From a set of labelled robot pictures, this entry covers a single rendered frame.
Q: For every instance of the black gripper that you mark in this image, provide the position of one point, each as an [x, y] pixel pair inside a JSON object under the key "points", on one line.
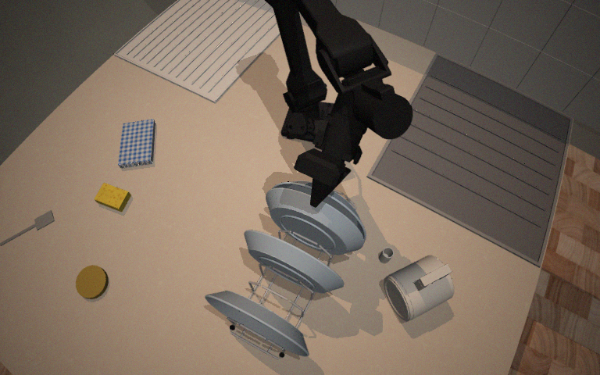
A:
{"points": [[326, 168]]}

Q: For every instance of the grey tiled wall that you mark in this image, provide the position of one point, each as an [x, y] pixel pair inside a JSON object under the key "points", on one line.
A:
{"points": [[547, 49]]}

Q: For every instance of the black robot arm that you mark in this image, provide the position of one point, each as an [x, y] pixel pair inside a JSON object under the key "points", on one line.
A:
{"points": [[345, 47]]}

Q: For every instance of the olive-brown round disc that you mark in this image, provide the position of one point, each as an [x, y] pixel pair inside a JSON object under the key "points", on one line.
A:
{"points": [[92, 282]]}

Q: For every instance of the white ribbed draining mat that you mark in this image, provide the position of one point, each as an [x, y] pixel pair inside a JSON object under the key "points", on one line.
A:
{"points": [[203, 46]]}

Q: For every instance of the yellow sponge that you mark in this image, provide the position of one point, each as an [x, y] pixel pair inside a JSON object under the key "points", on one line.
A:
{"points": [[112, 197]]}

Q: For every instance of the silver wire dish rack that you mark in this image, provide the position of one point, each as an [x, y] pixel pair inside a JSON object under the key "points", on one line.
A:
{"points": [[232, 327]]}

